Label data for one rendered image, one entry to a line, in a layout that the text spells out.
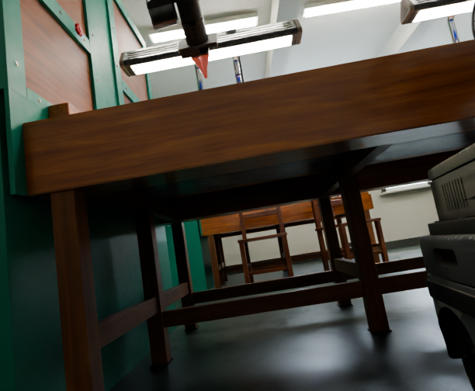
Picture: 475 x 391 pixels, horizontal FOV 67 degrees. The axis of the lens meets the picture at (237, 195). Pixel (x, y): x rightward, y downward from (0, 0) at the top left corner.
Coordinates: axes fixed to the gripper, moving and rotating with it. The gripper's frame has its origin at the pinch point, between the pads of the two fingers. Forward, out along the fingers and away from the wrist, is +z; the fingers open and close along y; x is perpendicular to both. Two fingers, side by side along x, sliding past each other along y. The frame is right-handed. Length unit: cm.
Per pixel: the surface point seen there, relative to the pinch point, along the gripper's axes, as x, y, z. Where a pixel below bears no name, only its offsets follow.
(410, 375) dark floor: 63, -38, 59
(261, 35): -25.8, -18.5, 1.5
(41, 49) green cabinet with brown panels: -15, 47, -11
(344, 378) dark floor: 61, -22, 62
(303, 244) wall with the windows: -287, -64, 441
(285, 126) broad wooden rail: 24.9, -17.5, 5.5
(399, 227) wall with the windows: -294, -228, 448
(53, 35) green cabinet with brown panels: -27, 47, -11
